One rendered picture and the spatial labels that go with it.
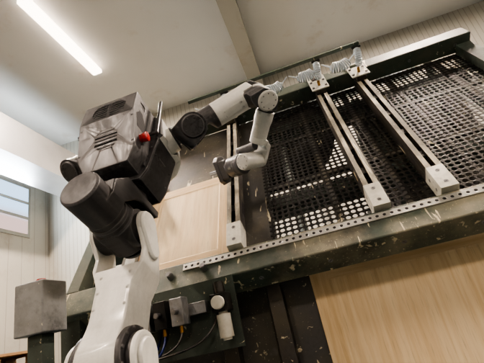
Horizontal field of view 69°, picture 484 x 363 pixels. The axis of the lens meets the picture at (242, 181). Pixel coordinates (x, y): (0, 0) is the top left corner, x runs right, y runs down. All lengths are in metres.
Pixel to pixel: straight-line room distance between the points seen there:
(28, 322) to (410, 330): 1.35
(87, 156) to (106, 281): 0.39
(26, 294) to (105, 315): 0.59
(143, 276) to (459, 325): 1.11
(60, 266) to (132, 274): 5.11
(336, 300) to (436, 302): 0.35
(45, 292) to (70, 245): 4.56
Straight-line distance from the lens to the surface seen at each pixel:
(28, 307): 1.50
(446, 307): 1.55
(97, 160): 1.15
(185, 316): 1.28
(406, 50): 2.39
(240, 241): 1.38
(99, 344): 0.93
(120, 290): 0.99
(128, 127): 1.16
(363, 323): 1.51
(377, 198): 1.38
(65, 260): 6.03
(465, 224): 1.38
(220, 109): 1.27
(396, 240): 1.32
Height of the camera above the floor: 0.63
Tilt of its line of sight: 22 degrees up
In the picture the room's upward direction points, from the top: 13 degrees counter-clockwise
